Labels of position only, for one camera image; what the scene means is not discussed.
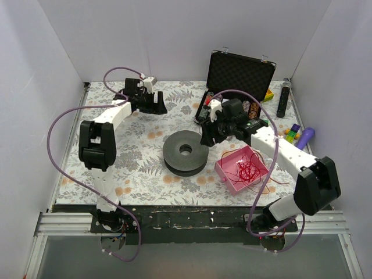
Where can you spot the purple cylindrical toy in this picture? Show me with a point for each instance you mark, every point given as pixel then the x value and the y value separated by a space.
pixel 307 134

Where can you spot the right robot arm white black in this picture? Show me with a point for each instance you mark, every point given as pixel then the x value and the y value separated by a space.
pixel 317 183

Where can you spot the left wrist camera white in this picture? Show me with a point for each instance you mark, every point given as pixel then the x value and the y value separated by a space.
pixel 149 83

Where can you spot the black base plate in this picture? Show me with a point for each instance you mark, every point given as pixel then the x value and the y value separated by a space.
pixel 180 225

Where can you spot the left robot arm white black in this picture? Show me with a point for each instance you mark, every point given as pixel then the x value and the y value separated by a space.
pixel 97 143

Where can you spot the pink open box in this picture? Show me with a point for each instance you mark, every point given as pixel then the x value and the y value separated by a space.
pixel 241 169

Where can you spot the black poker chip case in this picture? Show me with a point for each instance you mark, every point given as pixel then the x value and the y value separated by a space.
pixel 229 71

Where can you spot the colourful toy block stack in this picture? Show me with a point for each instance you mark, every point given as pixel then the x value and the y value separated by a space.
pixel 292 134

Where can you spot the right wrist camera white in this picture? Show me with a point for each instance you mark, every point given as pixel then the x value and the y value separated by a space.
pixel 215 106

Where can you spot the black remote control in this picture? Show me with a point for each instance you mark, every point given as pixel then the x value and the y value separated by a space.
pixel 284 96

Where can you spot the floral table mat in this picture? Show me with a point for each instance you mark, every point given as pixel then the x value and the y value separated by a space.
pixel 140 175

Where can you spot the black filament spool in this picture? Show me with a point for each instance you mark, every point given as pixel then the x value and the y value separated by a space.
pixel 183 153

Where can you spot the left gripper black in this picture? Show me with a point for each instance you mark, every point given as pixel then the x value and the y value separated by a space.
pixel 149 102

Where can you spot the yellow green toy block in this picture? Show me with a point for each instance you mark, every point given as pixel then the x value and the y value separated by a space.
pixel 268 96

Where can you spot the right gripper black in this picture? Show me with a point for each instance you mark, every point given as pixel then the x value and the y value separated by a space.
pixel 211 131

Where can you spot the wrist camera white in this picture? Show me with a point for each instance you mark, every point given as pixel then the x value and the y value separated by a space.
pixel 215 106
pixel 149 83

